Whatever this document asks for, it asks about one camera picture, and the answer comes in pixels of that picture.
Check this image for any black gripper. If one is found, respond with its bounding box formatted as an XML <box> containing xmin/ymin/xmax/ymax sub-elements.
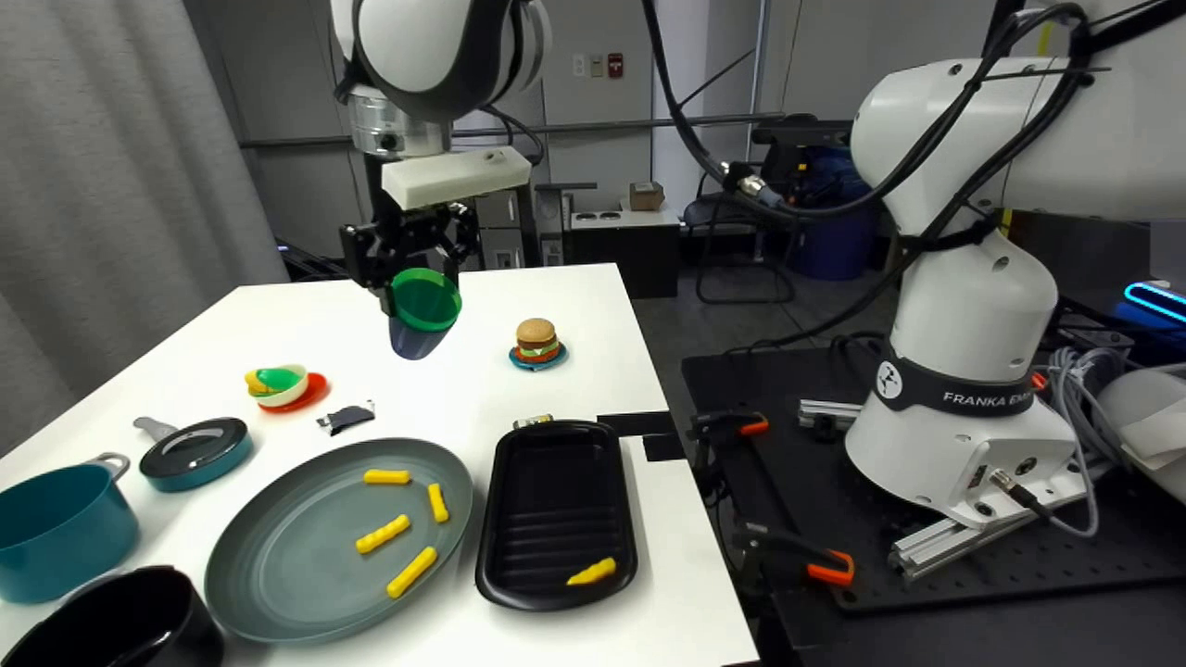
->
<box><xmin>343</xmin><ymin>200</ymin><xmax>484</xmax><ymax>295</ymax></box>

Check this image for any blue cup with green rim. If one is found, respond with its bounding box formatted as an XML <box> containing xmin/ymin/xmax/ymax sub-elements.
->
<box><xmin>382</xmin><ymin>262</ymin><xmax>469</xmax><ymax>364</ymax></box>

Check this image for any gray plate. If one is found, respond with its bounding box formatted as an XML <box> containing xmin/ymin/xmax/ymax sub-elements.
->
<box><xmin>206</xmin><ymin>432</ymin><xmax>484</xmax><ymax>647</ymax></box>

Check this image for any small teal plate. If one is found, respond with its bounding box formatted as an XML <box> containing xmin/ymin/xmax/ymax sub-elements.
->
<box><xmin>505</xmin><ymin>340</ymin><xmax>571</xmax><ymax>376</ymax></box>

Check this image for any small orange plate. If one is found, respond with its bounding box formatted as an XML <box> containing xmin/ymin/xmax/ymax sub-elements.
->
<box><xmin>257</xmin><ymin>366</ymin><xmax>334</xmax><ymax>420</ymax></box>

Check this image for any toy hamburger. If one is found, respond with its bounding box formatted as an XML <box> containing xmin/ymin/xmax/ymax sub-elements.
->
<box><xmin>511</xmin><ymin>315</ymin><xmax>569</xmax><ymax>366</ymax></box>

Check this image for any small black gray clip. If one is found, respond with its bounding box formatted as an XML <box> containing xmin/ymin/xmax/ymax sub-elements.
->
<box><xmin>317</xmin><ymin>401</ymin><xmax>380</xmax><ymax>436</ymax></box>

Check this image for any black desk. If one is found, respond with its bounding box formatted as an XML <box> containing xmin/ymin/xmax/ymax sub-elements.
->
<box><xmin>560</xmin><ymin>200</ymin><xmax>685</xmax><ymax>301</ymax></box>

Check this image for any black ridged grill tray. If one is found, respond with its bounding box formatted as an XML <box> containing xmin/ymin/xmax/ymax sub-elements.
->
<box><xmin>475</xmin><ymin>420</ymin><xmax>642</xmax><ymax>616</ymax></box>

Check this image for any small teal frying pan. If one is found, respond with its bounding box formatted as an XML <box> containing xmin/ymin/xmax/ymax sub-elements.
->
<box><xmin>131</xmin><ymin>414</ymin><xmax>257</xmax><ymax>498</ymax></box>

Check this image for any black office chair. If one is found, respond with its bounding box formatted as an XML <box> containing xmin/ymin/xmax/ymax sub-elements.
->
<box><xmin>682</xmin><ymin>161</ymin><xmax>802</xmax><ymax>309</ymax></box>

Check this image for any black equipment box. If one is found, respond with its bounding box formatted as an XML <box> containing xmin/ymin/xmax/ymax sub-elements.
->
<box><xmin>753</xmin><ymin>116</ymin><xmax>869</xmax><ymax>208</ymax></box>

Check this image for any blue bin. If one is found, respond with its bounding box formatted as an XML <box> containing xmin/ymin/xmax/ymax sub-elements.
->
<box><xmin>791</xmin><ymin>132</ymin><xmax>906</xmax><ymax>287</ymax></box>

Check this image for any teal pot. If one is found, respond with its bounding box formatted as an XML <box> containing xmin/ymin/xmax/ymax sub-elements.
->
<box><xmin>0</xmin><ymin>452</ymin><xmax>144</xmax><ymax>609</ymax></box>

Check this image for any black pot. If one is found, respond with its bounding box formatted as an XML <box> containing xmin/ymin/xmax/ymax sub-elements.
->
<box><xmin>0</xmin><ymin>563</ymin><xmax>231</xmax><ymax>667</ymax></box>

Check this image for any blue lit device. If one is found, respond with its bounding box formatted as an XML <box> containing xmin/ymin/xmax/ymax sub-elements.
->
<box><xmin>1117</xmin><ymin>279</ymin><xmax>1186</xmax><ymax>338</ymax></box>

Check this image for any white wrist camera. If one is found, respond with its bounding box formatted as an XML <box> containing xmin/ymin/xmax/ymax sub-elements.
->
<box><xmin>380</xmin><ymin>146</ymin><xmax>534</xmax><ymax>214</ymax></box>

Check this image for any black flat bracket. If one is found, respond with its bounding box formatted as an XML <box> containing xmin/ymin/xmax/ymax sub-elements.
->
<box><xmin>596</xmin><ymin>406</ymin><xmax>691</xmax><ymax>462</ymax></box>

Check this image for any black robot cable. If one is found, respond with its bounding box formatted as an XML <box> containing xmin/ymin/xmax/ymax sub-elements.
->
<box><xmin>642</xmin><ymin>0</ymin><xmax>1099</xmax><ymax>355</ymax></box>

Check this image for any black clamp with orange handle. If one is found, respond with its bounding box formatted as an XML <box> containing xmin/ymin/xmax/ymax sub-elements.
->
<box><xmin>728</xmin><ymin>516</ymin><xmax>859</xmax><ymax>594</ymax></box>
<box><xmin>691</xmin><ymin>406</ymin><xmax>775</xmax><ymax>468</ymax></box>

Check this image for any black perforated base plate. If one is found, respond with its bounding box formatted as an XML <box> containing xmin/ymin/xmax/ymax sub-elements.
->
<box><xmin>679</xmin><ymin>345</ymin><xmax>1186</xmax><ymax>618</ymax></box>

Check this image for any aluminium extrusion rail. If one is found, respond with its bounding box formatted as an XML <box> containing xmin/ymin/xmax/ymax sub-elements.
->
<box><xmin>885</xmin><ymin>468</ymin><xmax>1089</xmax><ymax>586</ymax></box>

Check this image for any gray cable bundle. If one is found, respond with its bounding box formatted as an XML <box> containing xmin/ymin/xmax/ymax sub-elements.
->
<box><xmin>1051</xmin><ymin>345</ymin><xmax>1123</xmax><ymax>541</ymax></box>

